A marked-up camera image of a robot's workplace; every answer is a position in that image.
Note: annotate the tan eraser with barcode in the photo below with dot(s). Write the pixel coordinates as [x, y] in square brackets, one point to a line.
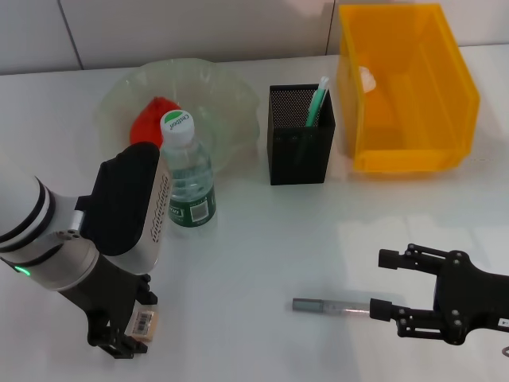
[144, 323]

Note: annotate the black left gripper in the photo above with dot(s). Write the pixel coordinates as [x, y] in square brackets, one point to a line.
[107, 298]

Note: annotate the black mesh pen holder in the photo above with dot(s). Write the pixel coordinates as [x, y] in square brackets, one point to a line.
[298, 159]

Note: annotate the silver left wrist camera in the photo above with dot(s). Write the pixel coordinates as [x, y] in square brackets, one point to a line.
[123, 191]

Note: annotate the grey marker pen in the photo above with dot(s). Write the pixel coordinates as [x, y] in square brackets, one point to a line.
[310, 305]

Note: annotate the pale green glass fruit plate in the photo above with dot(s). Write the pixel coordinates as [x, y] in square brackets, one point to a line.
[222, 99]

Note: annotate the white paper ball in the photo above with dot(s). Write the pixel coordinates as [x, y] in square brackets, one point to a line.
[366, 77]

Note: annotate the green utility knife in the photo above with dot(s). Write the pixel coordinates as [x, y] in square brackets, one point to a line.
[318, 103]

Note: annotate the red-orange fruit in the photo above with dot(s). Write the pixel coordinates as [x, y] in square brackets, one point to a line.
[147, 123]

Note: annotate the yellow plastic bin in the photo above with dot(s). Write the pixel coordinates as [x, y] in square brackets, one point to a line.
[417, 119]

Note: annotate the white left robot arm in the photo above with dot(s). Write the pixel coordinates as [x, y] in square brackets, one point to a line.
[24, 215]

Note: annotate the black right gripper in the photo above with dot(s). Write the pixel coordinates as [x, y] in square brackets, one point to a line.
[469, 302]

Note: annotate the clear green-label water bottle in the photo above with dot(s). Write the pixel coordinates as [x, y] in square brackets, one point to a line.
[191, 179]

